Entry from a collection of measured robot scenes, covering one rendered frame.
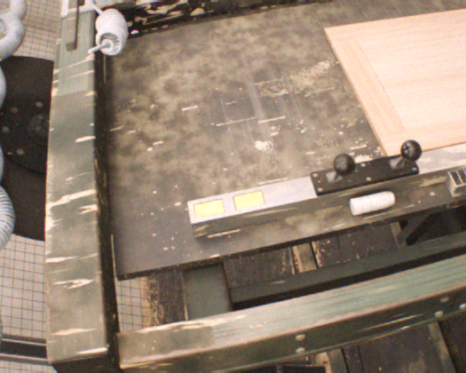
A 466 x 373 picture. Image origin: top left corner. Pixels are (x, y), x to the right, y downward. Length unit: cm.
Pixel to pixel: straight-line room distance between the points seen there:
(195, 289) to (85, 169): 29
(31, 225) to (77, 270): 70
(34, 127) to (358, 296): 121
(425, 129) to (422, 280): 37
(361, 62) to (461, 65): 24
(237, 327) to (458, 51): 85
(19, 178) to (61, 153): 61
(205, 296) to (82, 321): 25
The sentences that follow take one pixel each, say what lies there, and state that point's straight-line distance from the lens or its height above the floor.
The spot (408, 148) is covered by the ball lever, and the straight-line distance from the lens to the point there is 101.
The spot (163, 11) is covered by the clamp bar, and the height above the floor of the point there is 168.
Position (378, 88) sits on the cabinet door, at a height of 132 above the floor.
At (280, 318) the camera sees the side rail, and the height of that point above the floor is 161.
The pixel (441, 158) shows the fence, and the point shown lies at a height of 130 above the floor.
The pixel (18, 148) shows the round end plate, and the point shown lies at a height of 193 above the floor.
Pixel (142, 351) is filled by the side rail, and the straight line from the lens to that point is 95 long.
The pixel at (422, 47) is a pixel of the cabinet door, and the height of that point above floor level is 119.
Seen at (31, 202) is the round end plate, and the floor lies 187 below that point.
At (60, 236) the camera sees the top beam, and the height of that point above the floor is 191.
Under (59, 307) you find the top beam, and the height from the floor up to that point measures 192.
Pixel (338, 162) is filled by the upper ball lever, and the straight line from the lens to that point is 98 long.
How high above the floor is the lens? 212
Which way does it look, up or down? 26 degrees down
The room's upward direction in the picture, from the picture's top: 78 degrees counter-clockwise
